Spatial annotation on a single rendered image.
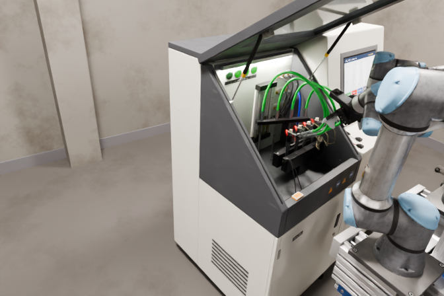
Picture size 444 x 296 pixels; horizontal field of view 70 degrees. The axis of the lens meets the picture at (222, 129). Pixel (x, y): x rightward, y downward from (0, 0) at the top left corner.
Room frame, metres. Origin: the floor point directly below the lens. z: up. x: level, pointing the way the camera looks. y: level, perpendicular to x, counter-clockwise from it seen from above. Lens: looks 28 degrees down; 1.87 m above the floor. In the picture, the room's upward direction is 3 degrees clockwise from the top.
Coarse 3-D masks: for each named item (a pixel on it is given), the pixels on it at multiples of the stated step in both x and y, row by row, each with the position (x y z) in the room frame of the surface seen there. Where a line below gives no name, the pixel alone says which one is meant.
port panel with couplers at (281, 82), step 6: (282, 66) 1.82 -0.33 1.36; (288, 66) 1.86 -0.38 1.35; (276, 72) 1.79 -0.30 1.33; (276, 78) 1.80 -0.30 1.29; (288, 78) 1.87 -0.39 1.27; (282, 84) 1.84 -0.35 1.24; (276, 90) 1.81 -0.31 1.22; (288, 90) 1.85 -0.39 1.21; (276, 96) 1.81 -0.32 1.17; (282, 96) 1.85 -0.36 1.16; (276, 102) 1.82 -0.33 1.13; (282, 102) 1.86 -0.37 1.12; (276, 108) 1.79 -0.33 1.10; (282, 108) 1.82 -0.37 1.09
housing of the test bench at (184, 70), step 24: (168, 48) 1.67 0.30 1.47; (192, 48) 1.55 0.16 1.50; (192, 72) 1.51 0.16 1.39; (192, 96) 1.51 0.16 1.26; (192, 120) 1.51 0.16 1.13; (192, 144) 1.51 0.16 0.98; (192, 168) 1.51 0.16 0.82; (192, 192) 1.51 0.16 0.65; (192, 216) 1.51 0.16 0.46; (192, 240) 1.51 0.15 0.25
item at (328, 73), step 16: (336, 32) 1.91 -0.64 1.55; (352, 32) 1.96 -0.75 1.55; (368, 32) 2.10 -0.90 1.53; (304, 48) 1.88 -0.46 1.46; (320, 48) 1.80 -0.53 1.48; (336, 48) 1.83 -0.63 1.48; (352, 48) 1.95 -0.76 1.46; (336, 64) 1.81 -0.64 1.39; (320, 80) 1.77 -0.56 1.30; (336, 80) 1.80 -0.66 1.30; (368, 160) 1.59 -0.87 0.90
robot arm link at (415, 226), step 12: (396, 204) 0.75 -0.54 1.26; (408, 204) 0.74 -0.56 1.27; (420, 204) 0.75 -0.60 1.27; (432, 204) 0.76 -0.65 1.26; (396, 216) 0.72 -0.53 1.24; (408, 216) 0.72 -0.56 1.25; (420, 216) 0.70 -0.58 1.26; (432, 216) 0.70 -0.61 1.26; (396, 228) 0.71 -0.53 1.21; (408, 228) 0.70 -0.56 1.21; (420, 228) 0.69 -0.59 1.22; (432, 228) 0.69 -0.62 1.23; (396, 240) 0.72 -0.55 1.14; (408, 240) 0.70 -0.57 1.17; (420, 240) 0.69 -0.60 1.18
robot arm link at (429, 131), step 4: (432, 124) 0.82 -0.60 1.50; (436, 124) 0.80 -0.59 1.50; (440, 124) 0.79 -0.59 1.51; (428, 128) 0.85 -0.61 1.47; (432, 128) 0.84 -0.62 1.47; (436, 128) 0.83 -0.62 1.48; (440, 128) 0.83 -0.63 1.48; (424, 132) 0.91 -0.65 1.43; (428, 132) 0.96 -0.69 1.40; (432, 132) 0.96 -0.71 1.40; (420, 136) 0.97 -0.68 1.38; (424, 136) 0.97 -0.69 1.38; (428, 136) 0.96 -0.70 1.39
